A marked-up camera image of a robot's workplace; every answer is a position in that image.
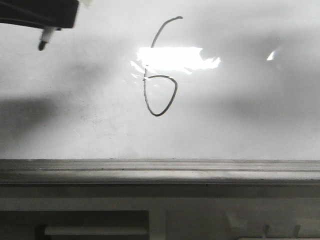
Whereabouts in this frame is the black and white whiteboard marker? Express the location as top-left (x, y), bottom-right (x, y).
top-left (37, 0), bottom-right (95, 52)

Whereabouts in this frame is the grey metal whiteboard tray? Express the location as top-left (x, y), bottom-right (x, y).
top-left (0, 159), bottom-right (320, 185)

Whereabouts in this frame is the handwritten black number six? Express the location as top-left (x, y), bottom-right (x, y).
top-left (138, 16), bottom-right (183, 117)

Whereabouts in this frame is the white whiteboard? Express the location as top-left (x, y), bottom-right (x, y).
top-left (0, 0), bottom-right (320, 160)

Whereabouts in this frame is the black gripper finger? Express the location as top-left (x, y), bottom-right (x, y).
top-left (0, 0), bottom-right (79, 28)

